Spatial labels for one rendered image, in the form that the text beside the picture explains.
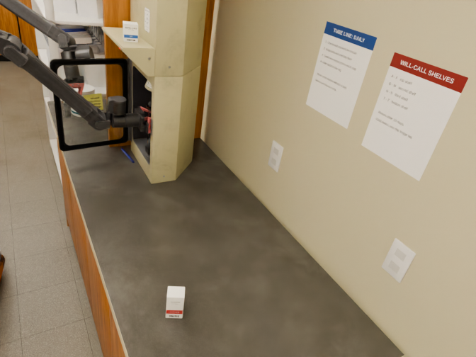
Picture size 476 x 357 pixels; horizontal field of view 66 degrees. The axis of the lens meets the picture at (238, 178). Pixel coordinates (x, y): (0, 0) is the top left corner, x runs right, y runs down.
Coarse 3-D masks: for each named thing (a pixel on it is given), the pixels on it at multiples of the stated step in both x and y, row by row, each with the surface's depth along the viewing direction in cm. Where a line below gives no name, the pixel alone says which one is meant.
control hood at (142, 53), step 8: (104, 32) 144; (112, 32) 141; (120, 32) 143; (120, 40) 132; (144, 40) 137; (120, 48) 127; (128, 48) 125; (136, 48) 126; (144, 48) 128; (152, 48) 129; (128, 56) 127; (136, 56) 128; (144, 56) 129; (152, 56) 130; (136, 64) 129; (144, 64) 131; (152, 64) 132; (144, 72) 132; (152, 72) 133
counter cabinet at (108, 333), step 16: (64, 176) 219; (64, 192) 238; (80, 224) 180; (80, 240) 193; (80, 256) 207; (96, 272) 150; (96, 288) 159; (96, 304) 169; (96, 320) 180; (112, 320) 131; (112, 336) 138; (112, 352) 145
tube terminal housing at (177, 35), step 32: (160, 0) 122; (192, 0) 130; (160, 32) 127; (192, 32) 137; (160, 64) 133; (192, 64) 146; (160, 96) 140; (192, 96) 156; (160, 128) 147; (192, 128) 168; (160, 160) 155
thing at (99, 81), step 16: (96, 64) 151; (112, 64) 154; (64, 80) 147; (80, 80) 150; (96, 80) 154; (112, 80) 158; (96, 96) 157; (64, 112) 153; (64, 128) 157; (80, 128) 160; (112, 128) 169
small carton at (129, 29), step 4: (124, 24) 129; (128, 24) 129; (132, 24) 130; (136, 24) 131; (124, 28) 129; (128, 28) 130; (132, 28) 130; (136, 28) 131; (124, 32) 130; (128, 32) 130; (132, 32) 131; (136, 32) 131; (124, 36) 131; (128, 36) 131; (132, 36) 132; (136, 36) 132; (124, 40) 132; (128, 40) 132; (132, 40) 132; (136, 40) 133
